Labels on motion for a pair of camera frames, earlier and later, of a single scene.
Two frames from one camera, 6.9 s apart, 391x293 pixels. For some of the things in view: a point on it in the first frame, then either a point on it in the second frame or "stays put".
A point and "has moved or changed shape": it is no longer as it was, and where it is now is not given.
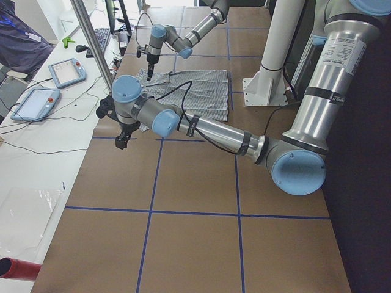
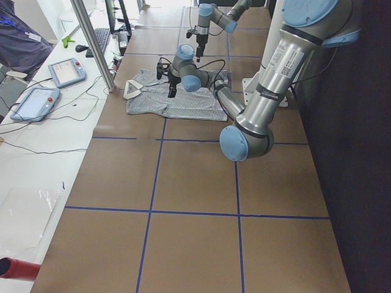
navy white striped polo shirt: [203, 93] has moved or changed shape
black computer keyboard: [102, 34] stays put
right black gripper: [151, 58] -> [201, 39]
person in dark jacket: [23, 48] stays put
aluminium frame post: [105, 70] stays put
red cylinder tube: [19, 269] stays put
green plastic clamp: [66, 41] stays put
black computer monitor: [111, 18] stays put
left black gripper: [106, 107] -> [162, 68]
